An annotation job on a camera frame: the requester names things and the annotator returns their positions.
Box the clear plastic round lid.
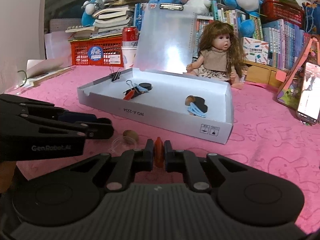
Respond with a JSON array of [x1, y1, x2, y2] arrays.
[[108, 135, 137, 157]]

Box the brown walnut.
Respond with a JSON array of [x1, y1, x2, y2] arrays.
[[123, 130, 139, 144]]

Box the black round puck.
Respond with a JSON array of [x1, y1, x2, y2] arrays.
[[194, 96, 208, 113]]

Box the brown nut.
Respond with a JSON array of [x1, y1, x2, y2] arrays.
[[185, 95, 196, 106]]

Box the large black binder clip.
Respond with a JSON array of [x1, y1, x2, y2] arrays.
[[124, 80, 142, 99]]

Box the black oval stone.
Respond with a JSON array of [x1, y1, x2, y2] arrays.
[[139, 82, 152, 90]]

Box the small blue hair clip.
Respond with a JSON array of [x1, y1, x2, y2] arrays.
[[134, 83, 149, 93]]

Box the book at left edge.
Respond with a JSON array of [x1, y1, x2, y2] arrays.
[[18, 58, 72, 87]]

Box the grey cardboard box tray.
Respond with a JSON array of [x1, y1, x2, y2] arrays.
[[77, 68, 234, 144]]

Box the binder clip on box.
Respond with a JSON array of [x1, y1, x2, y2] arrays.
[[109, 67, 122, 82]]

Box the brown haired doll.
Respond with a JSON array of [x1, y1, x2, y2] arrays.
[[186, 21, 244, 90]]

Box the red plastic basket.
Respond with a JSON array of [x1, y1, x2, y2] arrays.
[[70, 35, 124, 67]]

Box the blue plush toy left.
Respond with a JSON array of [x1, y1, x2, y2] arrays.
[[81, 0, 104, 27]]

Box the translucent clipboard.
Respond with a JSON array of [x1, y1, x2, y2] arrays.
[[133, 3, 197, 74]]

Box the white paper cup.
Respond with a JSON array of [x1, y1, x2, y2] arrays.
[[121, 47, 137, 69]]

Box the stack of books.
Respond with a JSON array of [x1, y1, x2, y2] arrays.
[[65, 0, 145, 40]]

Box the pink house phone stand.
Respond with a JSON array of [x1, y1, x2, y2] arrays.
[[276, 35, 319, 110]]

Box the smartphone on stand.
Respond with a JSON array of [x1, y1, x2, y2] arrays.
[[297, 62, 320, 125]]

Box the red soda can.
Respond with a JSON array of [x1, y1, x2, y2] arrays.
[[121, 26, 139, 47]]

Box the row of shelf books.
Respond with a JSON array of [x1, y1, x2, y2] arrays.
[[133, 0, 313, 71]]

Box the red basket on shelf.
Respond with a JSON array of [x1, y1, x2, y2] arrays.
[[260, 0, 304, 28]]

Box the blue white plush right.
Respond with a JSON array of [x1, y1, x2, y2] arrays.
[[222, 0, 264, 38]]

